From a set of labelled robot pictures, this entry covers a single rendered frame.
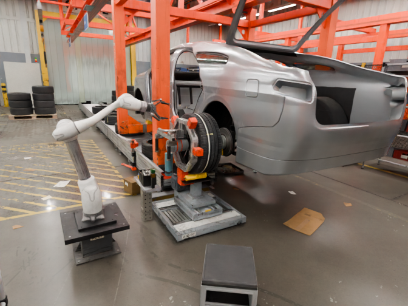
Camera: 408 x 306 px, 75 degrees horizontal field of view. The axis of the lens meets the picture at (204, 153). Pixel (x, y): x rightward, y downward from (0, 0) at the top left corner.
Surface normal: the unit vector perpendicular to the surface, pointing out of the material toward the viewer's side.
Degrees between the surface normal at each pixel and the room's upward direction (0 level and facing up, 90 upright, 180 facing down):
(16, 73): 90
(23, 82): 90
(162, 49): 90
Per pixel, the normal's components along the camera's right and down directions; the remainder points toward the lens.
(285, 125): -0.39, 0.22
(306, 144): 0.21, 0.46
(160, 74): 0.50, 0.25
